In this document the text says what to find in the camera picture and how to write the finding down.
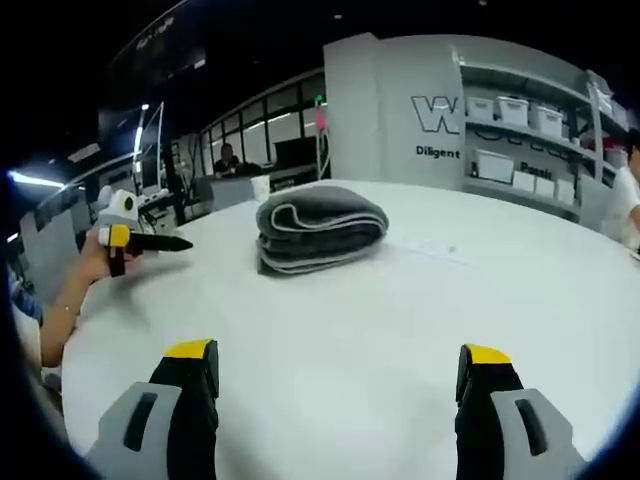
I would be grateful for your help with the white paper cup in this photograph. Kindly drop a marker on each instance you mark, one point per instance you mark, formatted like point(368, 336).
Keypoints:
point(260, 189)

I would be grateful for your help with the small white box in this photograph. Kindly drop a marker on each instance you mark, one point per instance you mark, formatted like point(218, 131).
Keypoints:
point(524, 181)
point(565, 192)
point(545, 187)

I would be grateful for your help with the white storage bin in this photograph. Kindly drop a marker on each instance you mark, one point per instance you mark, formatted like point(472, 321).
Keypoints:
point(513, 110)
point(481, 108)
point(547, 120)

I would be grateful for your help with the person's left hand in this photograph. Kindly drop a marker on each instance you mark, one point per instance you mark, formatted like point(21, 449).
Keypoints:
point(95, 260)

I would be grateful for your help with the large white box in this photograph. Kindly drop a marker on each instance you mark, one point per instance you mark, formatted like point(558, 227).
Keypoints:
point(492, 166)

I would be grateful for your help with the grey storage shelf unit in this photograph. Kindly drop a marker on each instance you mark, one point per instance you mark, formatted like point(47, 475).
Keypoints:
point(575, 145)

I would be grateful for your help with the grey towel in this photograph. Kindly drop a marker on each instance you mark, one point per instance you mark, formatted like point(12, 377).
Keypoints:
point(320, 225)

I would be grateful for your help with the person's blue clothing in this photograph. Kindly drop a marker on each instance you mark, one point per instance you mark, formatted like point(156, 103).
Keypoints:
point(26, 302)

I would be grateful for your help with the grey office chair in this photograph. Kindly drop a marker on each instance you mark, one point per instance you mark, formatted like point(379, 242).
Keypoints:
point(47, 250)

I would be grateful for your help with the black monitor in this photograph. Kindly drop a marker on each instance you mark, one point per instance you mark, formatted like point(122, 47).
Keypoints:
point(294, 152)

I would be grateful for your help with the pink object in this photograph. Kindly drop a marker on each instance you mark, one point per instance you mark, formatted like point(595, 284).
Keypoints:
point(320, 119)

